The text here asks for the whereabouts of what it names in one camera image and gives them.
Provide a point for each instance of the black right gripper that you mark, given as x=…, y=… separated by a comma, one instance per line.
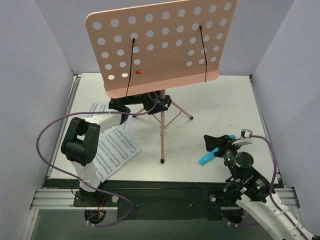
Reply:
x=222, y=144

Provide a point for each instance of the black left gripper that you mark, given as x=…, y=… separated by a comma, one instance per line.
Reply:
x=155, y=103

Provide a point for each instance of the pink music stand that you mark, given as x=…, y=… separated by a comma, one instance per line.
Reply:
x=173, y=44

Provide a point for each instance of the sheet music page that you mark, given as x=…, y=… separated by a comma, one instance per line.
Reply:
x=95, y=108
x=115, y=148

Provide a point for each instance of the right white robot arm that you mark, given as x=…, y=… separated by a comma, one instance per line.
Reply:
x=250, y=190

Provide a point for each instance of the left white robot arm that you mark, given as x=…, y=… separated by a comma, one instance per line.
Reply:
x=80, y=143

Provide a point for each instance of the blue plastic tube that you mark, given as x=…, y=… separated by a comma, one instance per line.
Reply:
x=212, y=146

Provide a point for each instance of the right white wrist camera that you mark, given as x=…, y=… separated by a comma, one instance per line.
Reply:
x=245, y=138

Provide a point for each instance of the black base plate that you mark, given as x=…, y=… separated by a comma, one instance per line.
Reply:
x=163, y=200

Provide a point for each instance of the aluminium rail frame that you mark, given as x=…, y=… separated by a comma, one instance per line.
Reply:
x=171, y=143

